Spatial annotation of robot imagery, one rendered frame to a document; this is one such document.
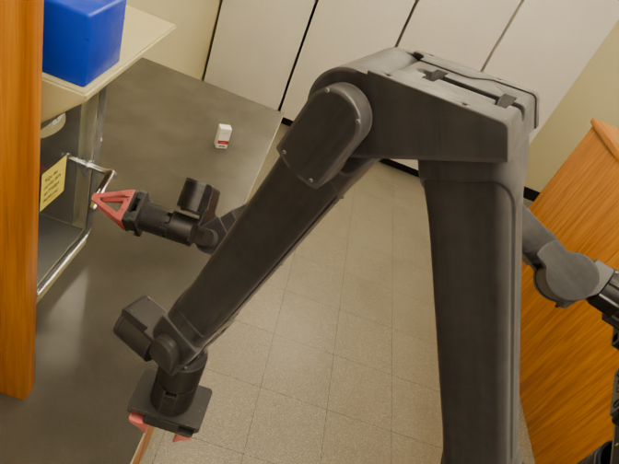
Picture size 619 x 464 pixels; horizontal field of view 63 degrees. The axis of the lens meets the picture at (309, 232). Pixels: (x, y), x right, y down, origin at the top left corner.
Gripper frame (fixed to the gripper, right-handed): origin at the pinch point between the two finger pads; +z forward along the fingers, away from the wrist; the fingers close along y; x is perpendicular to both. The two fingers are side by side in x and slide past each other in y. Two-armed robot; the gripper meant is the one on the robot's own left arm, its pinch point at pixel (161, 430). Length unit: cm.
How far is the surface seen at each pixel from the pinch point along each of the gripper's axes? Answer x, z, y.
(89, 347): -20.2, 15.6, 19.8
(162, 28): -42, -42, 23
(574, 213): -208, 35, -161
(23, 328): -6.1, -4.5, 24.5
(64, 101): -13.9, -39.4, 24.1
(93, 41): -16, -47, 22
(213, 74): -326, 88, 70
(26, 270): -6.3, -17.0, 24.2
